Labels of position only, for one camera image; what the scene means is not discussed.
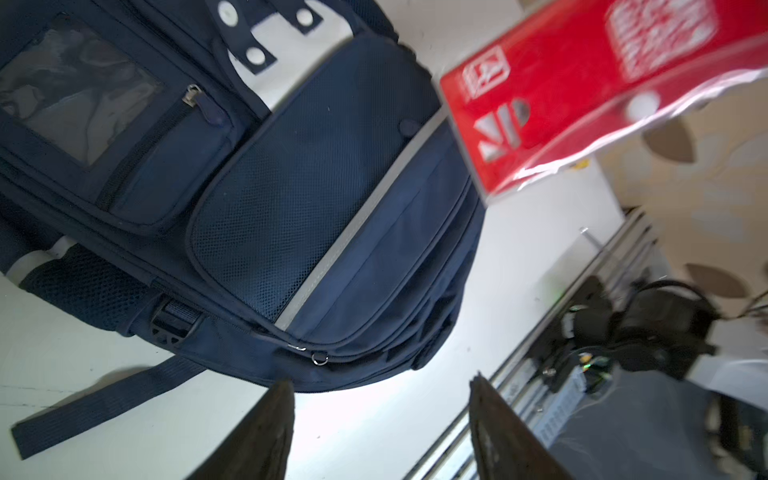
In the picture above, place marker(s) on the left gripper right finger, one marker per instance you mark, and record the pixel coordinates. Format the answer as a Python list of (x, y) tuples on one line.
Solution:
[(503, 446)]

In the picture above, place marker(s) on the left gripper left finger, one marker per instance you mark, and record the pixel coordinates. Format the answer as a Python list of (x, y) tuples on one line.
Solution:
[(259, 446)]

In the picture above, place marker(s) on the navy blue student backpack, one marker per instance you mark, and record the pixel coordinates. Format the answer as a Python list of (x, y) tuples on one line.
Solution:
[(269, 190)]

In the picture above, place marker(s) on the red booklet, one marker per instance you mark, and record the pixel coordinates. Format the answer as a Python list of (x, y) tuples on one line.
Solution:
[(577, 76)]

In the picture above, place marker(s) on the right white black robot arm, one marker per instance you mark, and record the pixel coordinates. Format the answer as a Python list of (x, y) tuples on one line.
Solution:
[(672, 327)]

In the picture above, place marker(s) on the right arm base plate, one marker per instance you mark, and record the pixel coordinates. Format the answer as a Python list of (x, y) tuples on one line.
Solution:
[(586, 333)]

